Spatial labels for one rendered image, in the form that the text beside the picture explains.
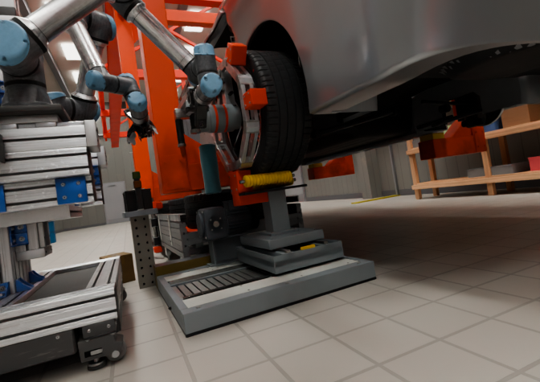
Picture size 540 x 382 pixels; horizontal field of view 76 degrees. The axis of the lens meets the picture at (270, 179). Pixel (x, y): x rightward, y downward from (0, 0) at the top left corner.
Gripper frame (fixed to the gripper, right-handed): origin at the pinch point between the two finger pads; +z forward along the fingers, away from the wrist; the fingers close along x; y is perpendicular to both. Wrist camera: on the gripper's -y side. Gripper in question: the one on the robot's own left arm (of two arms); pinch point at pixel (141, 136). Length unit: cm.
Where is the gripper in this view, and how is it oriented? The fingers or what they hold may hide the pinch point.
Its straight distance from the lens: 190.0
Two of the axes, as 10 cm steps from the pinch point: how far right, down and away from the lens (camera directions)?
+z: -2.4, 3.9, 8.9
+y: 5.9, 7.9, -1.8
